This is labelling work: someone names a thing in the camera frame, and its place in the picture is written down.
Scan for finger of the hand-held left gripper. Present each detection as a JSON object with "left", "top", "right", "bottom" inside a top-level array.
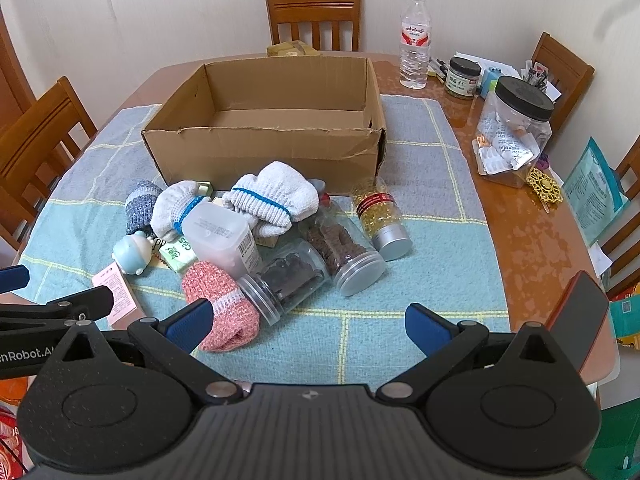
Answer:
[
  {"left": 0, "top": 285, "right": 116, "bottom": 329},
  {"left": 0, "top": 266, "right": 30, "bottom": 293}
]

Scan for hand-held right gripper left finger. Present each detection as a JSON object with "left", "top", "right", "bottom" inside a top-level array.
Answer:
[{"left": 60, "top": 299, "right": 242, "bottom": 404}]

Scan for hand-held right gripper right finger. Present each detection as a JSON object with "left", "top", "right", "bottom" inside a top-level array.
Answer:
[{"left": 377, "top": 303, "right": 566, "bottom": 404}]

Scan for long pink box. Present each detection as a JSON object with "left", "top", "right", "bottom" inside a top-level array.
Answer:
[{"left": 92, "top": 266, "right": 142, "bottom": 331}]

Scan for pink sock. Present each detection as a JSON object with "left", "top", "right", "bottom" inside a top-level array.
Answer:
[{"left": 181, "top": 260, "right": 261, "bottom": 353}]

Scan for green tissue pack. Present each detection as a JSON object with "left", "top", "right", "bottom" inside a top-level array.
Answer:
[{"left": 159, "top": 235, "right": 198, "bottom": 275}]

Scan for white plastic container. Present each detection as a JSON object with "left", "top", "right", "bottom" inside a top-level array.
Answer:
[{"left": 182, "top": 202, "right": 263, "bottom": 273}]

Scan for grey blue sock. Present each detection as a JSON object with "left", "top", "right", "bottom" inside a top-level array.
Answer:
[{"left": 125, "top": 180, "right": 165, "bottom": 236}]

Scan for clear jar dark contents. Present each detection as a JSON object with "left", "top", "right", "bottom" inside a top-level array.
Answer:
[{"left": 237, "top": 240, "right": 331, "bottom": 323}]

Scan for clear jar brown contents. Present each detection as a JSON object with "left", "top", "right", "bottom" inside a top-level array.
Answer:
[{"left": 299, "top": 205, "right": 387, "bottom": 297}]

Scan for small white blue-banded sock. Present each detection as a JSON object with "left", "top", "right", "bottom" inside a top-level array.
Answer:
[{"left": 150, "top": 181, "right": 213, "bottom": 240}]

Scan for gold capsule bottle silver cap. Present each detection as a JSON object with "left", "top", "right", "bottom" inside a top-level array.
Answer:
[{"left": 350, "top": 178, "right": 412, "bottom": 262}]

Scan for large white blue-banded sock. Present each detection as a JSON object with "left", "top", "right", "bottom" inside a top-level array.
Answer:
[{"left": 221, "top": 161, "right": 320, "bottom": 238}]

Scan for cardboard box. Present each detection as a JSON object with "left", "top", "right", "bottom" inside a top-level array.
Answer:
[{"left": 141, "top": 56, "right": 388, "bottom": 196}]

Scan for blue toy figure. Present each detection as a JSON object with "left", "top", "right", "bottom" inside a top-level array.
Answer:
[{"left": 112, "top": 232, "right": 153, "bottom": 277}]

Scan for orange snack bag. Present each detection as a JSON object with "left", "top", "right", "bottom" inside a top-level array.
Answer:
[{"left": 0, "top": 380, "right": 31, "bottom": 480}]

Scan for blue checked tablecloth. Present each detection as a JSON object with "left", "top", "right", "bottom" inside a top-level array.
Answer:
[{"left": 22, "top": 94, "right": 511, "bottom": 386}]

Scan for black red phone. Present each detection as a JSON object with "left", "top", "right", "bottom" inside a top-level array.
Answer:
[{"left": 545, "top": 270, "right": 611, "bottom": 361}]

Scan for wooden chair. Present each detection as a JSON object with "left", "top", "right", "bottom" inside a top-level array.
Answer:
[
  {"left": 597, "top": 135, "right": 640, "bottom": 281},
  {"left": 0, "top": 76, "right": 98, "bottom": 256},
  {"left": 264, "top": 0, "right": 363, "bottom": 53},
  {"left": 530, "top": 31, "right": 596, "bottom": 136}
]

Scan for gold ornament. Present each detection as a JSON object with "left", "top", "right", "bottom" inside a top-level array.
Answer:
[{"left": 525, "top": 167, "right": 565, "bottom": 206}]

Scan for colourful snack packets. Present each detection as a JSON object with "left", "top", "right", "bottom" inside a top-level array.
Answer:
[{"left": 607, "top": 285, "right": 640, "bottom": 356}]

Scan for large clear jar black lid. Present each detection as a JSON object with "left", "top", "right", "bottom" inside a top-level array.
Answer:
[{"left": 472, "top": 76, "right": 556, "bottom": 188}]

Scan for teal paper packet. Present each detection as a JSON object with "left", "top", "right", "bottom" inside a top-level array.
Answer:
[{"left": 562, "top": 136, "right": 632, "bottom": 247}]

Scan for green label jar black lid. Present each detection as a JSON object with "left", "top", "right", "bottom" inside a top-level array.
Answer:
[{"left": 444, "top": 57, "right": 482, "bottom": 101}]

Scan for light blue box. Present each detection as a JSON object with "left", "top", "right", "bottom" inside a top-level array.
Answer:
[{"left": 482, "top": 67, "right": 508, "bottom": 97}]

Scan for clear plastic water bottle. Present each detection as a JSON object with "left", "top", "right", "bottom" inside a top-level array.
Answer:
[{"left": 398, "top": 0, "right": 432, "bottom": 89}]

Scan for pen holder with pens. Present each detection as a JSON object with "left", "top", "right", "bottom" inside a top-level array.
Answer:
[{"left": 520, "top": 59, "right": 551, "bottom": 92}]

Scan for gold foil packet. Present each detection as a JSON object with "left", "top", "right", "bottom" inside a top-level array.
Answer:
[{"left": 266, "top": 39, "right": 321, "bottom": 57}]

